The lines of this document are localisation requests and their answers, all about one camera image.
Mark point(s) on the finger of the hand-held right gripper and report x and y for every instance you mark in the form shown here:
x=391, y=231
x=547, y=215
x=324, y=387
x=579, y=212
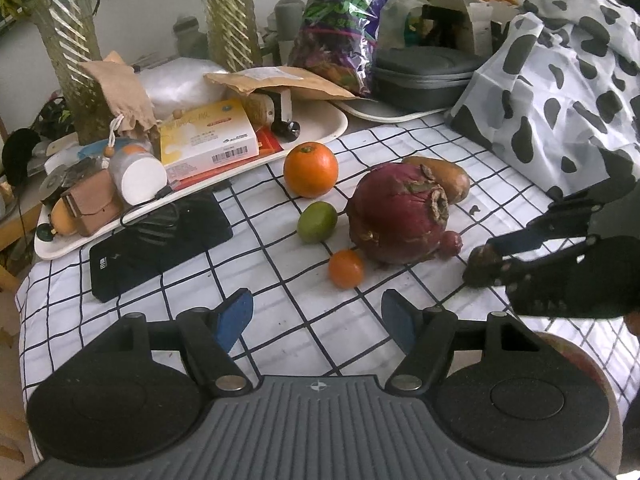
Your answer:
x=520, y=240
x=555, y=280

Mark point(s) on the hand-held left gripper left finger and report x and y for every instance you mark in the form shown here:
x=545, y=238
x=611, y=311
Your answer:
x=235, y=316

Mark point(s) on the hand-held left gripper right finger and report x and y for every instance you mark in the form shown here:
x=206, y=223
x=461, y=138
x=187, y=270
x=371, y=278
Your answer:
x=398, y=319

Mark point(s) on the dark brown small fruit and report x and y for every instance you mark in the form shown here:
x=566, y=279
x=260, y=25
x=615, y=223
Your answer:
x=481, y=265

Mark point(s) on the small red fruit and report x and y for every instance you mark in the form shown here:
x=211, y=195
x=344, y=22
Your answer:
x=450, y=243

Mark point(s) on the small orange citrus fruit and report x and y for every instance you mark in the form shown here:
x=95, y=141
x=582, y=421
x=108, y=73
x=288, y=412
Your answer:
x=346, y=269

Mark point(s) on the brown pear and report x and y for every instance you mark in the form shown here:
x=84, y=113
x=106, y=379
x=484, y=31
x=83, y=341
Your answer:
x=450, y=180

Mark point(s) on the red dragon fruit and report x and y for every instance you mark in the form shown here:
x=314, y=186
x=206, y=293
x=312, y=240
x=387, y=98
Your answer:
x=395, y=215

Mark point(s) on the checkered white tablecloth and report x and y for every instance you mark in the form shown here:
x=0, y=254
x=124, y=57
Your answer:
x=280, y=310

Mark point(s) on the black power bank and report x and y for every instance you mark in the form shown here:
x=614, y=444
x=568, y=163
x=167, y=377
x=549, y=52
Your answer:
x=150, y=255

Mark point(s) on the green lime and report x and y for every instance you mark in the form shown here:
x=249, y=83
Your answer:
x=317, y=222

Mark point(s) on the cow print cloth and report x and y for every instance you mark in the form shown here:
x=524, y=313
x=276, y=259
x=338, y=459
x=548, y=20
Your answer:
x=550, y=85

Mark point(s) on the white round bottle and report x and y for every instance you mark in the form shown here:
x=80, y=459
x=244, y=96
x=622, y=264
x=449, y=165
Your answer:
x=142, y=180

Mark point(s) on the large orange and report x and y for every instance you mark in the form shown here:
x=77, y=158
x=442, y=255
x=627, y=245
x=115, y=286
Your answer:
x=311, y=170

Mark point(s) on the flat red box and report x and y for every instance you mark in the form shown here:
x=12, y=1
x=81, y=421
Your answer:
x=267, y=142

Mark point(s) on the brown leather pouch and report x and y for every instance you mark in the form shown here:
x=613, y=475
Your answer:
x=92, y=205

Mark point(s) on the yellow white medicine box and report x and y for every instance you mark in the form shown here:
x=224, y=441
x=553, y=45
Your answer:
x=210, y=135

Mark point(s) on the long white tray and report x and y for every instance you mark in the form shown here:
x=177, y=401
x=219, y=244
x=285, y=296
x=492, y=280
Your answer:
x=65, y=246

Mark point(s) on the grey zip case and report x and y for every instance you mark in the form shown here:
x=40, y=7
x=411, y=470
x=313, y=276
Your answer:
x=425, y=77

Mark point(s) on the round white tray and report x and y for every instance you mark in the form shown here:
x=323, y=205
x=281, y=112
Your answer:
x=380, y=112

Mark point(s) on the small yellow round object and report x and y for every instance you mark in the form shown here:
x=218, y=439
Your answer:
x=62, y=217

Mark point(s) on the white black small device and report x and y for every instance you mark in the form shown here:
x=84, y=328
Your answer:
x=285, y=110

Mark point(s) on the open cardboard box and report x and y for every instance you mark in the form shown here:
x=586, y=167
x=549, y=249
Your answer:
x=480, y=25

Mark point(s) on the kraft paper envelope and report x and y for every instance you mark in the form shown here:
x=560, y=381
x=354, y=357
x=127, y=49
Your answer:
x=300, y=87

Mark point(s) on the clear plastic bag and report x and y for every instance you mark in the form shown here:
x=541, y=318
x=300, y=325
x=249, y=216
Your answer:
x=175, y=85

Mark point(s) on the white plastic bag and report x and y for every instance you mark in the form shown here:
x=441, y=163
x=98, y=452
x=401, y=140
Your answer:
x=400, y=15

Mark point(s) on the black round object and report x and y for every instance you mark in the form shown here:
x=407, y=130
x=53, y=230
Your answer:
x=17, y=155

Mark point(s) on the purple snack bag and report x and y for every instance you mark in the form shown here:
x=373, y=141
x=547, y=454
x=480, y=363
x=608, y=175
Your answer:
x=340, y=25

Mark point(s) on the spiral glass vase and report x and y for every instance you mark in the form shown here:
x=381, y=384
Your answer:
x=70, y=60
x=230, y=20

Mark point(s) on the grey jar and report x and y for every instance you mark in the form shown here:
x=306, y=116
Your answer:
x=288, y=17

